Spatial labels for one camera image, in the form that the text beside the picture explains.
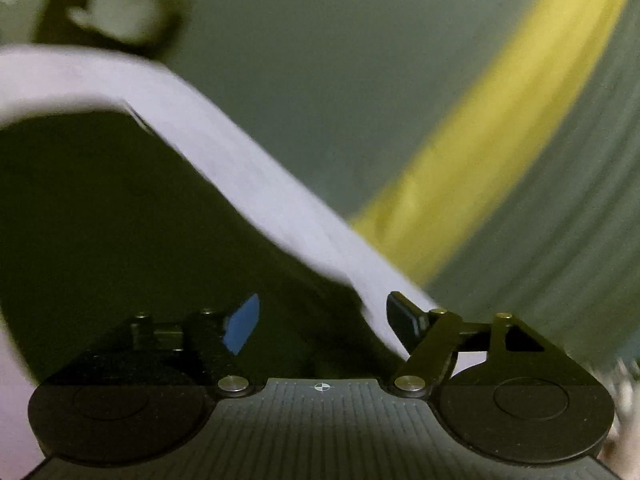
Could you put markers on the green curtain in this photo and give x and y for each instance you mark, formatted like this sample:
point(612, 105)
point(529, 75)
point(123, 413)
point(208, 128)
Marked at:
point(325, 85)

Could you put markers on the pale green cushion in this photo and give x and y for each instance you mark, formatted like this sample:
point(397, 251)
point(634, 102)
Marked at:
point(130, 7)

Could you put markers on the black pants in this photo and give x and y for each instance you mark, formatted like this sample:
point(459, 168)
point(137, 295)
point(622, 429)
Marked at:
point(125, 235)

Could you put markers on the yellow curtain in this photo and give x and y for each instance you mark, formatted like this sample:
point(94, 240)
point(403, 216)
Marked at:
point(475, 160)

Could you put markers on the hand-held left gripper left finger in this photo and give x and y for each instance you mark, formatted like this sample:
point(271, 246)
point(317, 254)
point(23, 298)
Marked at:
point(242, 322)

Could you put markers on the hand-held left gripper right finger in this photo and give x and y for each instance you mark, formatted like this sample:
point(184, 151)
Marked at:
point(405, 320)

